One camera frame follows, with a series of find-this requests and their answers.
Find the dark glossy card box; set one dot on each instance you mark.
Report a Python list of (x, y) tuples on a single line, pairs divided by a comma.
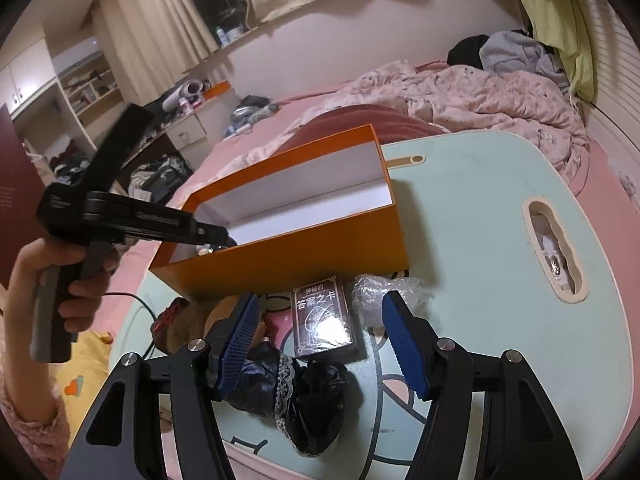
[(325, 320)]

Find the black white patterned bag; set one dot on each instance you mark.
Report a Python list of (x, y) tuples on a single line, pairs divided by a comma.
[(160, 180)]

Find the dark red rectangular block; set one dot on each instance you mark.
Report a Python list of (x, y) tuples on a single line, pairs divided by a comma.
[(167, 322)]

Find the white jar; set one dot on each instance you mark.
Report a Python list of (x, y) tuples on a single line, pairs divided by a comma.
[(235, 33)]

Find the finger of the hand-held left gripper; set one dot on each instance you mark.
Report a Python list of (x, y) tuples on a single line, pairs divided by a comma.
[(212, 232)]

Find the orange cardboard box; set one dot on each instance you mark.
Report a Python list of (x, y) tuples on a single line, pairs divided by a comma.
[(300, 260)]

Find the dark red board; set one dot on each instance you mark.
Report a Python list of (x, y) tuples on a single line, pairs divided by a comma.
[(15, 185)]

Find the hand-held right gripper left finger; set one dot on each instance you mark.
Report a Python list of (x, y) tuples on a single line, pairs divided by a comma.
[(237, 347)]

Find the white wall cabinet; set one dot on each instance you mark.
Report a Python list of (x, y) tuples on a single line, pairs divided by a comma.
[(25, 75)]

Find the beige curtain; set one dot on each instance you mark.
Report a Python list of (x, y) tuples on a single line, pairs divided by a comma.
[(150, 20)]

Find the pink floral quilt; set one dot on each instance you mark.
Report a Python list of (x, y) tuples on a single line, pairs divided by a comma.
[(475, 95)]

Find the mint cartoon lap table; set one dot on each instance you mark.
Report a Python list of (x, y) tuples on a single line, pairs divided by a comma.
[(475, 270)]

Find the pink bed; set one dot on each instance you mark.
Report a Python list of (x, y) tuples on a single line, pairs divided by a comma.
[(607, 170)]

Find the rolled white paper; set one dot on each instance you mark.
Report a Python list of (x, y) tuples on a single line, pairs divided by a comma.
[(182, 92)]

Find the white drawer cabinet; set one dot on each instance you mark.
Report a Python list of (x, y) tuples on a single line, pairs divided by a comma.
[(187, 130)]

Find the yellow cartoon cloth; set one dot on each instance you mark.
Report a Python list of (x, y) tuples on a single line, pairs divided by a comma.
[(80, 360)]

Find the white slatted panel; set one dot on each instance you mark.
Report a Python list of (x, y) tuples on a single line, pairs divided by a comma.
[(615, 45)]

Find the black clothing bundle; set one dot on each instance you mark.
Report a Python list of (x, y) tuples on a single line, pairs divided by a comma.
[(465, 50)]

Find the person's left forearm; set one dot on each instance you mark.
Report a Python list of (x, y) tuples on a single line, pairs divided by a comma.
[(17, 365)]

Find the dark red cushion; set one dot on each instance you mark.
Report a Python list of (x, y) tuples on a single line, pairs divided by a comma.
[(350, 117)]

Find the white open shelf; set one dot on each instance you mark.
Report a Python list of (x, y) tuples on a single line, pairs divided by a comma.
[(85, 87)]

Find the clear bubble wrap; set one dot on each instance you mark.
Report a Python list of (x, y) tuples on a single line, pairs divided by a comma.
[(370, 300)]

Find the blue grey packet pile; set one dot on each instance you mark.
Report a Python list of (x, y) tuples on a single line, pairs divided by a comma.
[(252, 115)]

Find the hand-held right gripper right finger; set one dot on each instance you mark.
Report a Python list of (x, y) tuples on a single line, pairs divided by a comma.
[(405, 347)]

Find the person's left hand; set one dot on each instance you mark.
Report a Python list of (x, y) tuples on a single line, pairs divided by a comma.
[(85, 297)]

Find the small white plastic item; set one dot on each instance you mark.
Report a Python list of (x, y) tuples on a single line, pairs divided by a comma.
[(550, 255)]

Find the small orange box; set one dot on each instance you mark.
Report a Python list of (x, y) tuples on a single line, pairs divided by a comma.
[(217, 90)]

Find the yellow-green cloth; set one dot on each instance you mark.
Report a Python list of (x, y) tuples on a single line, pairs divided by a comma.
[(550, 15)]

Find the grey clothing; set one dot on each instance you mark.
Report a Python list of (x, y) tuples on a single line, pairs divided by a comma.
[(515, 50)]

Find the black lace-trimmed pouch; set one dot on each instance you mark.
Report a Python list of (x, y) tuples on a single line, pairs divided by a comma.
[(310, 400)]

